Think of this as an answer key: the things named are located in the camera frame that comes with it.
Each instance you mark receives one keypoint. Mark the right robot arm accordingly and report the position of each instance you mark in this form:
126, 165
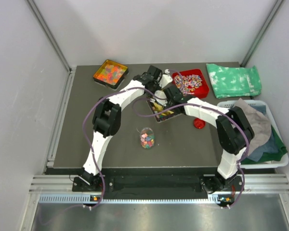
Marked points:
233, 131

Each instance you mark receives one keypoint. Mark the blue cloth in basket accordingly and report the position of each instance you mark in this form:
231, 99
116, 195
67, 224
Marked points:
263, 141

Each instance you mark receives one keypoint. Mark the green white cloth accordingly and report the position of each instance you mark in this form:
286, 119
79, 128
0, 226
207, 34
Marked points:
229, 82

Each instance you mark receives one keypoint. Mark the grey cloth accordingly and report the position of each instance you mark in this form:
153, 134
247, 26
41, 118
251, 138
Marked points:
260, 123

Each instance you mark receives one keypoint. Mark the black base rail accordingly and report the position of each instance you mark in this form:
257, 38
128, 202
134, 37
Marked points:
158, 183

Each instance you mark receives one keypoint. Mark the clear glass jar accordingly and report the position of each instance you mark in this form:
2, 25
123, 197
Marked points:
147, 138

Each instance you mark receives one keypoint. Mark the red round lid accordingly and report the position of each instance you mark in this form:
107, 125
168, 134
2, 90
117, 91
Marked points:
199, 123

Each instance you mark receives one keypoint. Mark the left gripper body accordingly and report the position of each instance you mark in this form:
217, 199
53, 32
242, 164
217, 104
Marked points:
156, 84

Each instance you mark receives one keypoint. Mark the green cloth in basket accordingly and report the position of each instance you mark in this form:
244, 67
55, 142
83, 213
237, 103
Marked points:
280, 144

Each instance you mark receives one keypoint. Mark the white laundry basket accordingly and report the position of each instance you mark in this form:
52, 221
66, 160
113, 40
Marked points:
271, 164

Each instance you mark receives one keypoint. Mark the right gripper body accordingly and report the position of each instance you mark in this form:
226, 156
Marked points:
170, 103

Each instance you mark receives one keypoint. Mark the gold tin translucent star candies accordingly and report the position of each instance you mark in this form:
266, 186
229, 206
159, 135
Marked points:
110, 74

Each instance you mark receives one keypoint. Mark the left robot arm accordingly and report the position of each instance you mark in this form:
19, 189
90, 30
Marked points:
107, 117

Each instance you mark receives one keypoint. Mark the red box of lollipops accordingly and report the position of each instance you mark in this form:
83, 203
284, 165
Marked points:
190, 83

